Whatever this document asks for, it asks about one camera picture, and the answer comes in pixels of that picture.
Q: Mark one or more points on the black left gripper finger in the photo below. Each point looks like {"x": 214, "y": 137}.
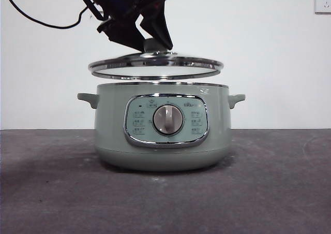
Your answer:
{"x": 157, "y": 24}
{"x": 126, "y": 33}

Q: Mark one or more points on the glass lid with green knob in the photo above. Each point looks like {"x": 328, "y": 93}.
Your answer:
{"x": 155, "y": 58}

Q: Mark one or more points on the green electric cooking pot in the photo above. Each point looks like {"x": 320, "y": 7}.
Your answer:
{"x": 113, "y": 140}

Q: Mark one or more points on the white wall socket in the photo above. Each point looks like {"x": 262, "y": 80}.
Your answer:
{"x": 323, "y": 2}

